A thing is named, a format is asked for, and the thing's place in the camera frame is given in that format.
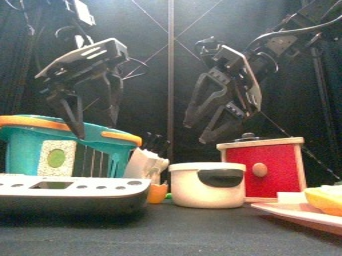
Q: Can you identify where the white toy pot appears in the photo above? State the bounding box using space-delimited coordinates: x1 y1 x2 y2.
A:
166 161 247 210

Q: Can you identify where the white toy knife block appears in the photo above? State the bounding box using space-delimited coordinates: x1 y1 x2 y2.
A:
121 131 172 185

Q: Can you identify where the black pot lid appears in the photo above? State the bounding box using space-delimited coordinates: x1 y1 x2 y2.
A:
233 132 263 142

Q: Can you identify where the yellow toy food piece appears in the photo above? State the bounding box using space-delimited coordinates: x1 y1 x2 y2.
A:
303 187 342 218

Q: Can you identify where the red wooden box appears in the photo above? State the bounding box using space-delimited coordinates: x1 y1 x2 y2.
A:
215 136 308 204

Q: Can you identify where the pink tray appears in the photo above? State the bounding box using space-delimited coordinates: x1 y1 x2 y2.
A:
249 201 342 237

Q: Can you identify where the metal frame pole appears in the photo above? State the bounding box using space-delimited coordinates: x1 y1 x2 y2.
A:
165 0 176 164

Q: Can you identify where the teal basket with orange rim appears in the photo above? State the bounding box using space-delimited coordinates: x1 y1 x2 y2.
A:
0 114 144 178

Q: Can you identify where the white toy scale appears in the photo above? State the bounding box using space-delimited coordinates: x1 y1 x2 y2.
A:
0 173 152 214

